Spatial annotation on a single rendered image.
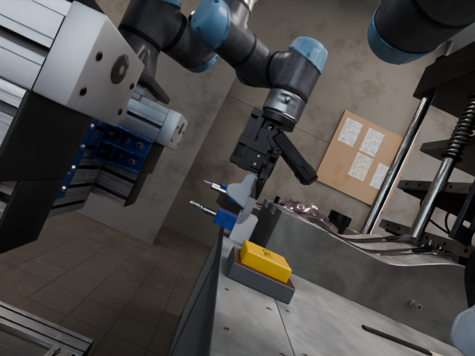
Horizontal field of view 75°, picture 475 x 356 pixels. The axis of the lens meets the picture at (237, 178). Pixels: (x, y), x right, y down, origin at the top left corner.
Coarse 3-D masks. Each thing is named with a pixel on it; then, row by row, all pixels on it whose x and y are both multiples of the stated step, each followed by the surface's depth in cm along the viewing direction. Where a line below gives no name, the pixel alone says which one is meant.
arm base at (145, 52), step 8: (120, 24) 79; (120, 32) 78; (128, 32) 77; (136, 32) 77; (128, 40) 77; (136, 40) 77; (144, 40) 78; (152, 40) 79; (136, 48) 77; (144, 48) 78; (152, 48) 80; (160, 48) 83; (144, 56) 79; (152, 56) 80; (144, 64) 79; (152, 64) 81; (144, 72) 79; (152, 72) 81
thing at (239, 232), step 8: (200, 208) 60; (208, 208) 60; (216, 216) 58; (224, 216) 58; (232, 216) 58; (256, 216) 62; (216, 224) 58; (224, 224) 58; (232, 224) 58; (240, 224) 58; (248, 224) 58; (256, 224) 58; (232, 232) 58; (240, 232) 58; (248, 232) 58; (240, 240) 58; (248, 240) 58
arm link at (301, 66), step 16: (288, 48) 60; (304, 48) 56; (320, 48) 57; (272, 64) 60; (288, 64) 57; (304, 64) 56; (320, 64) 58; (272, 80) 61; (288, 80) 56; (304, 80) 56; (304, 96) 57
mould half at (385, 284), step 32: (288, 224) 53; (288, 256) 53; (320, 256) 53; (352, 256) 53; (384, 256) 59; (416, 256) 58; (352, 288) 53; (384, 288) 53; (416, 288) 53; (448, 288) 54; (416, 320) 54; (448, 320) 54
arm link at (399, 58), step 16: (384, 0) 33; (400, 0) 29; (416, 0) 27; (384, 16) 33; (400, 16) 30; (416, 16) 28; (368, 32) 37; (384, 32) 33; (400, 32) 31; (416, 32) 30; (432, 32) 29; (448, 32) 28; (384, 48) 35; (400, 48) 33; (416, 48) 32; (432, 48) 32
